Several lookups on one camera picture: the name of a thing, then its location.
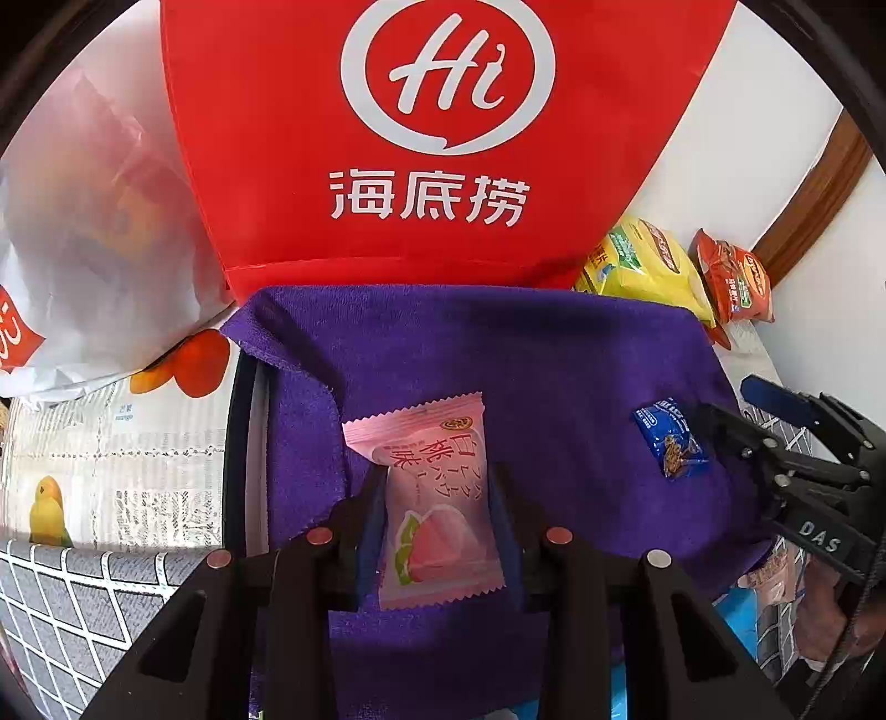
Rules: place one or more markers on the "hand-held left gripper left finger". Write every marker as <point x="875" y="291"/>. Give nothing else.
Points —
<point x="367" y="533"/>

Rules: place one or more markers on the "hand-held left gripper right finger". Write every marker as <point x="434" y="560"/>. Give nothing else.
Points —
<point x="503" y="536"/>

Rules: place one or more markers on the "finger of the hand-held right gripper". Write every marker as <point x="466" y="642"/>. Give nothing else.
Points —
<point x="727" y="429"/>
<point x="768" y="398"/>

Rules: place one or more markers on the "blue candy packet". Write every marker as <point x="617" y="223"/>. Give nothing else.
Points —
<point x="668" y="436"/>

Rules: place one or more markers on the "pink peach candy packet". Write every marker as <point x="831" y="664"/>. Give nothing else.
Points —
<point x="432" y="498"/>

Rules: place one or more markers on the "person's right hand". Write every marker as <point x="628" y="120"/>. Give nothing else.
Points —
<point x="834" y="609"/>

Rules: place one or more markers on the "pale pink snack packet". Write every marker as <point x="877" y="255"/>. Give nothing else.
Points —
<point x="772" y="578"/>

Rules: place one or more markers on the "red orange snack packet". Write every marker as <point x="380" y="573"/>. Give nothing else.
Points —
<point x="737" y="280"/>

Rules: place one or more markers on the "purple towel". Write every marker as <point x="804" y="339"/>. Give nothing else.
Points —
<point x="554" y="388"/>

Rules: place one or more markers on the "yellow snack packet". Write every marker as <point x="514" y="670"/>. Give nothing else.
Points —
<point x="644" y="270"/>

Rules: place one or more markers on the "fruit and bird printed tablecloth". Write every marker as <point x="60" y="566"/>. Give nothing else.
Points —
<point x="138" y="457"/>

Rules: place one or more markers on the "grey checked cloth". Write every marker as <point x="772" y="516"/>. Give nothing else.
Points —
<point x="76" y="609"/>

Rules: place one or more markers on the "red paper bag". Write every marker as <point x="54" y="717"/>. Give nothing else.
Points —
<point x="429" y="138"/>

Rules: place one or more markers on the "white plastic shopping bag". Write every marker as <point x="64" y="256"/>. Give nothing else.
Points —
<point x="104" y="228"/>

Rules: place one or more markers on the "brown wooden door frame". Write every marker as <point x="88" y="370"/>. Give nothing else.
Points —
<point x="817" y="194"/>

